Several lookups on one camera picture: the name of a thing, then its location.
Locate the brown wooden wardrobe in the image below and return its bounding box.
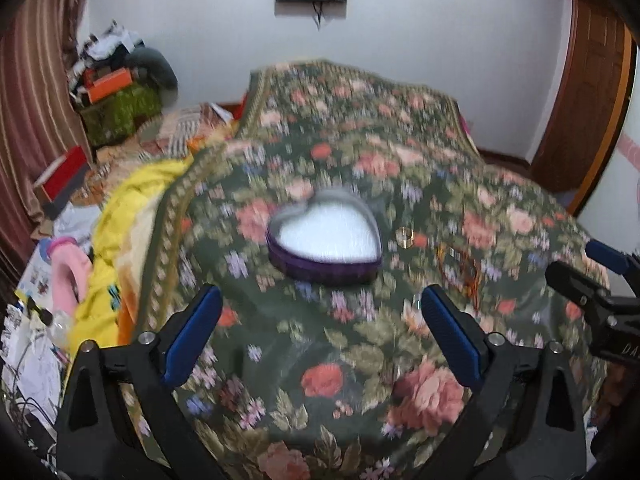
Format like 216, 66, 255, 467
530, 0, 636, 216

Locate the striped maroon curtain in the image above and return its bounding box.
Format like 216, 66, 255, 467
1, 0, 89, 268

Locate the orange shoe box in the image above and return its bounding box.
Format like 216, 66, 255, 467
88, 68, 134, 104

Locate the green floral bed cover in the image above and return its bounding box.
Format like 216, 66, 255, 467
137, 61, 606, 479

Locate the pink plush slipper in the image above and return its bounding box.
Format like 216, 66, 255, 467
48, 237, 92, 316

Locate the purple heart-shaped jewelry box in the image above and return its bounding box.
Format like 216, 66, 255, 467
266, 188, 383, 286

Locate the patchwork striped quilt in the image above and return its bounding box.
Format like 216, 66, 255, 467
70, 103, 236, 206

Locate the orange bead necklace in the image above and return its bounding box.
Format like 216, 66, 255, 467
435, 242, 485, 311

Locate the red and white box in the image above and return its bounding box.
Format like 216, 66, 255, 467
32, 145, 90, 204

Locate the yellow blanket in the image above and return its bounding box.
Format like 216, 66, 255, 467
68, 157, 193, 358

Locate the grey stuffed cushion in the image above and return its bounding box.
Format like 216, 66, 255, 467
124, 47, 178, 91

